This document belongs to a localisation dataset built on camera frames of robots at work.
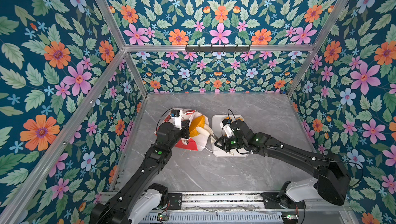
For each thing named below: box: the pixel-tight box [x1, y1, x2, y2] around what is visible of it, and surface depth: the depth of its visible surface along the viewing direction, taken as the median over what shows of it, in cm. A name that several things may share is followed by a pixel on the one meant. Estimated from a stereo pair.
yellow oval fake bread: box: [189, 115, 206, 138], surface depth 86 cm
